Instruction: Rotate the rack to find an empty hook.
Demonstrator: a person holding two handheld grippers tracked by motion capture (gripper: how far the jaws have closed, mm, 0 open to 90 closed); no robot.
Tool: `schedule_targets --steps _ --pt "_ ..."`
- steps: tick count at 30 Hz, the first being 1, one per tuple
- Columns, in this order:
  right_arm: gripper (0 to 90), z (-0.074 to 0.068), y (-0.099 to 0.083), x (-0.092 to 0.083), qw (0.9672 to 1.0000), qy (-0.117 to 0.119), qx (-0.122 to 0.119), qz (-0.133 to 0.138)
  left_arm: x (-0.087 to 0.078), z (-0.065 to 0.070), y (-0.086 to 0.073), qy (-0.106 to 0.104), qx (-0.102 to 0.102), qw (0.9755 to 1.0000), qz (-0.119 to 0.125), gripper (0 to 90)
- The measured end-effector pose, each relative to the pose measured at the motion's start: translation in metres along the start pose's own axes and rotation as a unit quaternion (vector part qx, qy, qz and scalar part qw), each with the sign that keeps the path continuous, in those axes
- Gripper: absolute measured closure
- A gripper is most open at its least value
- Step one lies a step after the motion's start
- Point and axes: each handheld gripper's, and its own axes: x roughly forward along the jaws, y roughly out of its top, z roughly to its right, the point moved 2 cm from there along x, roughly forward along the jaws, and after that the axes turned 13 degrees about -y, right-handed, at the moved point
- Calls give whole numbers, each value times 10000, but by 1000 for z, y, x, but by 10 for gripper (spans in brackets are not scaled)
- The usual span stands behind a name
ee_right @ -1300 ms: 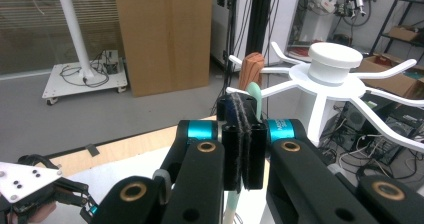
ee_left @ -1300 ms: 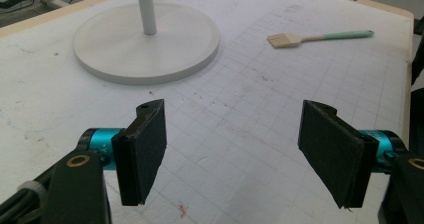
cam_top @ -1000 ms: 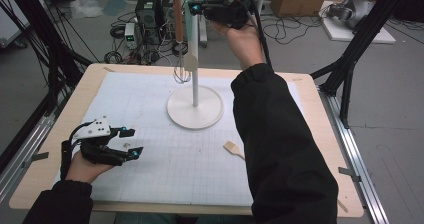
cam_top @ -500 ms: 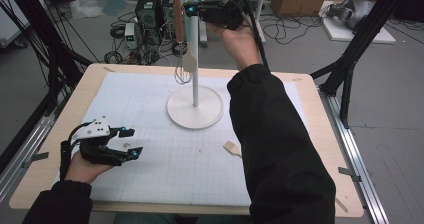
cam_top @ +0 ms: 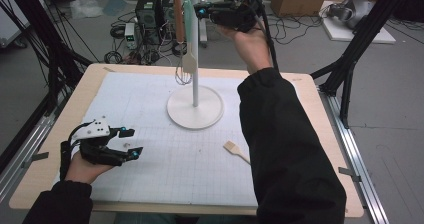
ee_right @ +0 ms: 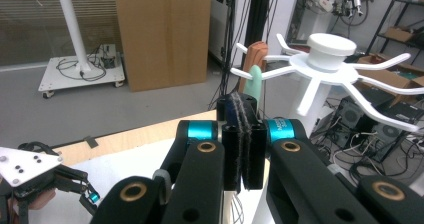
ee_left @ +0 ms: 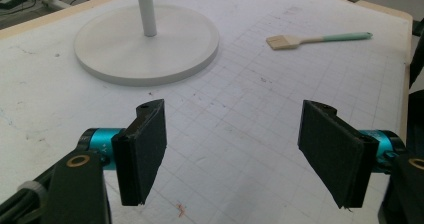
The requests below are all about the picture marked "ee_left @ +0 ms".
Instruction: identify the white rack stand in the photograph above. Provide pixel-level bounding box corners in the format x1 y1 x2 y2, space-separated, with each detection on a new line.
73 0 220 87

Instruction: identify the white foam mat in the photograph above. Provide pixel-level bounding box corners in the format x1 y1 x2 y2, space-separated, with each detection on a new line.
0 0 412 224

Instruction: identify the black metal frame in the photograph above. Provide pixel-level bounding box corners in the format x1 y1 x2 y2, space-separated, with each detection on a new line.
408 17 424 89

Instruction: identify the mint-handled pastry brush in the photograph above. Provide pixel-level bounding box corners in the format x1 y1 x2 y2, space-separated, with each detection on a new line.
265 31 374 51

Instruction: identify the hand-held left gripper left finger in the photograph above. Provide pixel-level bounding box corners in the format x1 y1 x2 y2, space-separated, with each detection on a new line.
111 98 168 207

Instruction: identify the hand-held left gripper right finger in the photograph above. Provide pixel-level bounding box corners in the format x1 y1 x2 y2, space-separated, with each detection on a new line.
297 99 380 209

